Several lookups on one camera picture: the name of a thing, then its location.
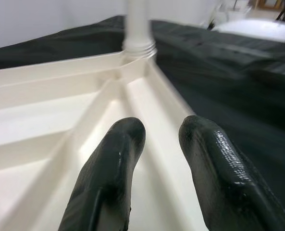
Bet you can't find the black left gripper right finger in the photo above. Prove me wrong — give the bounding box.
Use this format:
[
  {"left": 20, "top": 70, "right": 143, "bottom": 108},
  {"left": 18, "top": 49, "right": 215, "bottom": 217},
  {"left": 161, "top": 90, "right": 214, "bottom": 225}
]
[{"left": 178, "top": 115, "right": 285, "bottom": 231}]

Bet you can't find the white plastic table leg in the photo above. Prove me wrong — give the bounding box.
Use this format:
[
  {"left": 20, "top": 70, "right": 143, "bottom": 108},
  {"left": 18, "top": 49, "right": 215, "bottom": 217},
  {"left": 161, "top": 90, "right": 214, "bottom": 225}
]
[{"left": 121, "top": 0, "right": 157, "bottom": 59}]

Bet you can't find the black quilted cloth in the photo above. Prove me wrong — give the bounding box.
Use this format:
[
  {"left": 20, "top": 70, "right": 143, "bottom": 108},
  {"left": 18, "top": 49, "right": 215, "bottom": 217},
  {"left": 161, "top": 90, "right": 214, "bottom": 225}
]
[{"left": 0, "top": 14, "right": 285, "bottom": 217}]

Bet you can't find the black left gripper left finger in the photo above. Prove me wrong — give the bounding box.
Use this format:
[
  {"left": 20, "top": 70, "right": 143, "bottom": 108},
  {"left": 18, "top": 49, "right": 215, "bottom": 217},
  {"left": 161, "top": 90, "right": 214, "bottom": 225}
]
[{"left": 57, "top": 117, "right": 147, "bottom": 231}]

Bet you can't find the white plastic table top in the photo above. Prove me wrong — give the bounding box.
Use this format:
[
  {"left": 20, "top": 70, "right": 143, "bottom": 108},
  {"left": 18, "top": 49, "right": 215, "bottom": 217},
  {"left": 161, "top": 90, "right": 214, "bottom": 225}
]
[{"left": 0, "top": 51, "right": 207, "bottom": 231}]

